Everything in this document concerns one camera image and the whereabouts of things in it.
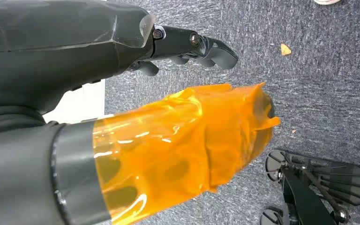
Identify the orange paper scrap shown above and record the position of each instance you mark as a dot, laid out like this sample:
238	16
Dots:
285	50

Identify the white shoe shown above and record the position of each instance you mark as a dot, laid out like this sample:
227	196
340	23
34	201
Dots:
326	1

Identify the white furniture panel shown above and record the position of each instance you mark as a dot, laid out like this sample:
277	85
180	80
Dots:
80	102

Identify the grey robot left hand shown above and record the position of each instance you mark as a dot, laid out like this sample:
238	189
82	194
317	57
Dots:
59	43

